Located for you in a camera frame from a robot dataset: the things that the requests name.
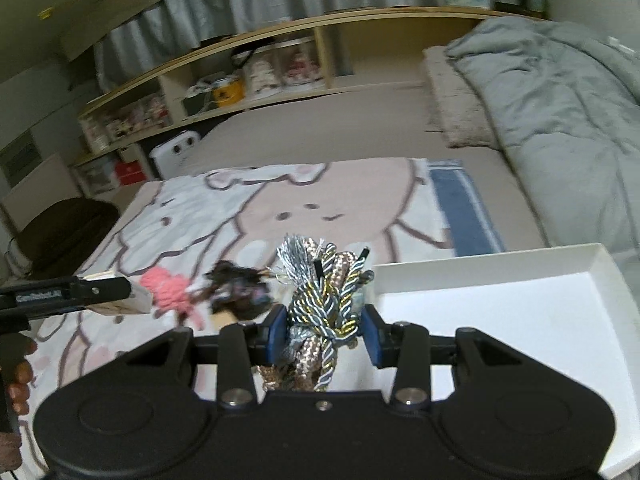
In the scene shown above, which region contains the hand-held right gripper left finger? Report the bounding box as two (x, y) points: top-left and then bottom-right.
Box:
(117, 305), (291, 406)

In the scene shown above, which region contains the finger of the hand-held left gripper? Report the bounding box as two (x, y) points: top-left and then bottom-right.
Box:
(75, 275), (132, 302)

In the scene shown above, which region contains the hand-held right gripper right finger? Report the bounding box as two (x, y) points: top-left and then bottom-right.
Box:
(360, 305), (531, 406)

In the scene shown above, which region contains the braided rope knot keychain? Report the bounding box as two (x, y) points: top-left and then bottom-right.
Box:
(257, 232), (376, 393)

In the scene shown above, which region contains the dark crochet pouch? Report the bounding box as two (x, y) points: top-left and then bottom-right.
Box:
(202, 260), (275, 321)

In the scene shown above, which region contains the pink crochet ball keychain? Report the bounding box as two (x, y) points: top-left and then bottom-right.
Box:
(140, 267), (206, 331)

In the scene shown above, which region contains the white cardboard box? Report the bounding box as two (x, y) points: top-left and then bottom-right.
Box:
(372, 242), (640, 480)

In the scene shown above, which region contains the person's left hand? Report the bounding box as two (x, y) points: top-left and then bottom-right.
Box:
(6, 337), (39, 417)

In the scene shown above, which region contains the dark brown chair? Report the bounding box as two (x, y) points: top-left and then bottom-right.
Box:
(15, 197), (121, 281)

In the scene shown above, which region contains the red box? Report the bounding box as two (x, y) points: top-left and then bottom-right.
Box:
(114, 159), (148, 186)

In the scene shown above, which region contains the cartoon printed blanket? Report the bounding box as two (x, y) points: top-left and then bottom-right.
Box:
(0, 157), (506, 480)

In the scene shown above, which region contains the row of small figurines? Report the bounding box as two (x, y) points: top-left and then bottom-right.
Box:
(77, 92), (171, 153)

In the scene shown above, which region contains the dark storage box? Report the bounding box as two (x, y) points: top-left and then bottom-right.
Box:
(181, 94), (217, 118)

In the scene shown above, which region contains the beige bed mattress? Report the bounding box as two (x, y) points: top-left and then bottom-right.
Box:
(180, 77), (551, 251)

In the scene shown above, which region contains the yellow container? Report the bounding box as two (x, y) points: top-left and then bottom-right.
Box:
(212, 80), (246, 108)

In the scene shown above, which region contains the beige fluffy pillow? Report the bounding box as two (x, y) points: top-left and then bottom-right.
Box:
(422, 45), (501, 150)

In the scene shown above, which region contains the clear doll display box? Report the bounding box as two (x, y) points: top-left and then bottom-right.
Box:
(245, 52), (284, 101)
(282, 42), (323, 88)

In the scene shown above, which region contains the grey duvet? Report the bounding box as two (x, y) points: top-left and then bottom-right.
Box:
(445, 15), (640, 261)

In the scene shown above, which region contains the wooden headboard shelf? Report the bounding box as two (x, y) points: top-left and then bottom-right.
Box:
(70, 6), (551, 171)

